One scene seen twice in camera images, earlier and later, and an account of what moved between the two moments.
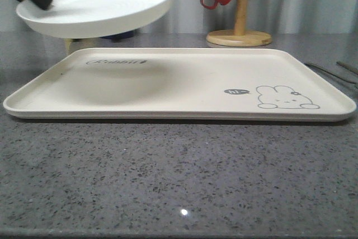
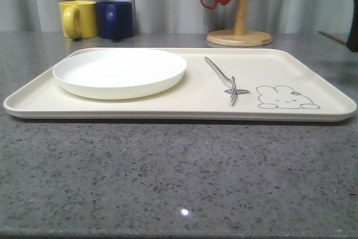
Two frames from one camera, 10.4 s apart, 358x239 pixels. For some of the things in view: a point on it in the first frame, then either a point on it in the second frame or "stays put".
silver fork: x=330 y=74 to x=234 y=90
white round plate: x=98 y=6 to x=118 y=73
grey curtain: x=281 y=1 stays put
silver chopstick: x=351 y=69 to x=334 y=38
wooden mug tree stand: x=240 y=37 stays put
